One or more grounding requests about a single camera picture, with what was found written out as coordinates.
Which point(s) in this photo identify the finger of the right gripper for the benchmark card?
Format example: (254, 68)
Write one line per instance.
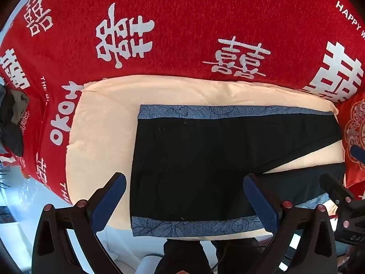
(358, 153)
(337, 192)

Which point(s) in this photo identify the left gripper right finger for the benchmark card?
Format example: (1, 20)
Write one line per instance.
(315, 253)

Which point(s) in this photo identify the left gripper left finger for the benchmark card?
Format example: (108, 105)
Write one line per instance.
(52, 249)

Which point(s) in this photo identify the black pants with blue trim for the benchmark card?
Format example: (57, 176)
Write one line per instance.
(190, 161)

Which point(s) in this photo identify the red embroidered pillow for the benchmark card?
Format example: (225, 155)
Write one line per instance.
(351, 121)

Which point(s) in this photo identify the cream seat cushion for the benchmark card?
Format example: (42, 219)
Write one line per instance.
(103, 132)

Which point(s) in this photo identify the red sofa cover with characters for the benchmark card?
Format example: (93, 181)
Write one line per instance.
(51, 48)

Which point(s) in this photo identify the dark clothes pile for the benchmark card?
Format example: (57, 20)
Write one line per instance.
(13, 107)

